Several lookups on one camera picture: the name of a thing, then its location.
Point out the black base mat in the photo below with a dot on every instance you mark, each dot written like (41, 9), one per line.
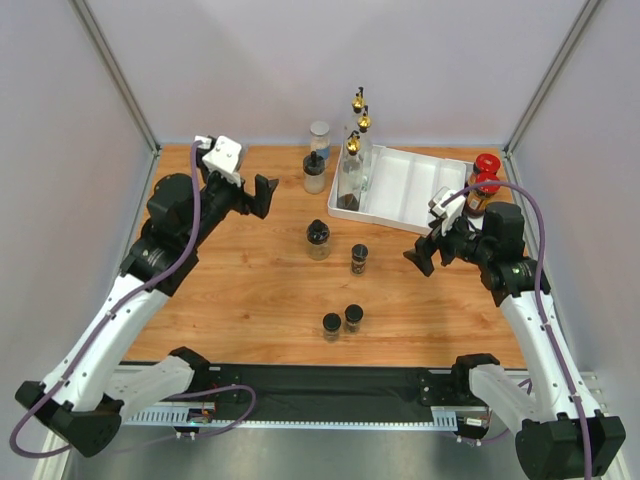
(291, 393)

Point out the small black lid jar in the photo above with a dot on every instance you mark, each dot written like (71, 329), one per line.
(331, 326)
(353, 317)

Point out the aluminium front rail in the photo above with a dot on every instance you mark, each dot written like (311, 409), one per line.
(590, 380)

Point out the small black lid jar left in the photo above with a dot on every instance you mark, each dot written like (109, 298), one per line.
(331, 326)

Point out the right aluminium corner post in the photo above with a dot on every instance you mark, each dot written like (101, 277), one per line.
(553, 72)

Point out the black lid jar behind bottle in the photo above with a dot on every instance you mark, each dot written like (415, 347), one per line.
(314, 173)

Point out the black label spice shaker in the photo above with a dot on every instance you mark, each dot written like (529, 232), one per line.
(359, 255)

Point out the white compartment tray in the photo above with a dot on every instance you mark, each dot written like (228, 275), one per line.
(401, 186)

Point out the clear oil bottle gold spout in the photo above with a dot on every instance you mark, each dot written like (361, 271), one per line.
(366, 145)

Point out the left aluminium corner post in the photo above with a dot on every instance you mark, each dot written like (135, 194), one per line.
(98, 39)

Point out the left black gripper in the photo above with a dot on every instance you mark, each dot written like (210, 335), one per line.
(258, 204)

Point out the red lid sauce jar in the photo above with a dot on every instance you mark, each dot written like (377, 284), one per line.
(479, 198)
(484, 163)

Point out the black lid glass spice jar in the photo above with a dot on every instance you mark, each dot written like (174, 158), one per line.
(317, 236)

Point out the small black lid jar right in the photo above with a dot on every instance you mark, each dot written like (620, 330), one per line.
(353, 317)

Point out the oil bottle dark sauce back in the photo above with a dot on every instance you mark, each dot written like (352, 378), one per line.
(350, 174)

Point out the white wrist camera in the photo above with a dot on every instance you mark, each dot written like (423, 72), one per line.
(219, 154)
(446, 205)

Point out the oil bottle dark sauce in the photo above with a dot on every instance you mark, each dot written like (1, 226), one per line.
(350, 174)
(357, 106)

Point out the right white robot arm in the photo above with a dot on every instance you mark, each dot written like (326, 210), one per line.
(560, 430)

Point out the aluminium corner post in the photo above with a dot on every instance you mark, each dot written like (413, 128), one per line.
(553, 72)
(98, 39)

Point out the oil bottle dark sauce front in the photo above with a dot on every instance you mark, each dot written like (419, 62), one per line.
(357, 106)

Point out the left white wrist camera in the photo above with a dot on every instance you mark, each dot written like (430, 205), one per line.
(219, 154)

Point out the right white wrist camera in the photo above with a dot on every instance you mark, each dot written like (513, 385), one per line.
(446, 205)

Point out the silver lid jar blue label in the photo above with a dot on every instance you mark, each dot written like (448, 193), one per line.
(320, 139)

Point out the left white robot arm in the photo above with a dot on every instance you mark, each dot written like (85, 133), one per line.
(80, 401)

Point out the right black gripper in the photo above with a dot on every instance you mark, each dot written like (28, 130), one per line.
(440, 248)

